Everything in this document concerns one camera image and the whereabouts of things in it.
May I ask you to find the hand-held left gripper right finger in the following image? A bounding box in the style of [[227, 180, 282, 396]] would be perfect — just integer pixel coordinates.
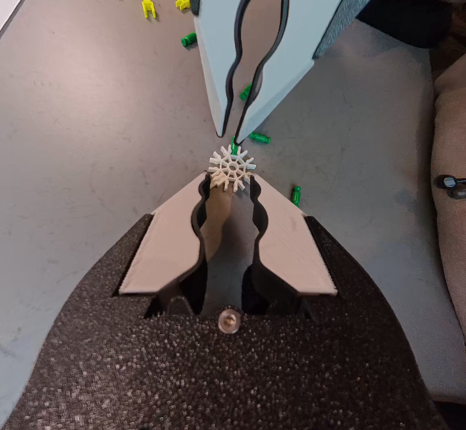
[[250, 174, 338, 297]]

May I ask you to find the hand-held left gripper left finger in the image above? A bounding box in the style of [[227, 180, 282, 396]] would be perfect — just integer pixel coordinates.
[[119, 172, 212, 315]]

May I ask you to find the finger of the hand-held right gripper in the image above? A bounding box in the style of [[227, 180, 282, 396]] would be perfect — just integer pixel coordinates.
[[193, 0, 265, 138], [234, 0, 362, 145]]

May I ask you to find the white snowflake connector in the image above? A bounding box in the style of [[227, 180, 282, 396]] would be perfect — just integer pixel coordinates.
[[209, 145, 257, 194]]

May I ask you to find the grey desk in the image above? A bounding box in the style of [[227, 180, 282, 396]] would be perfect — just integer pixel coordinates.
[[0, 0, 456, 416]]

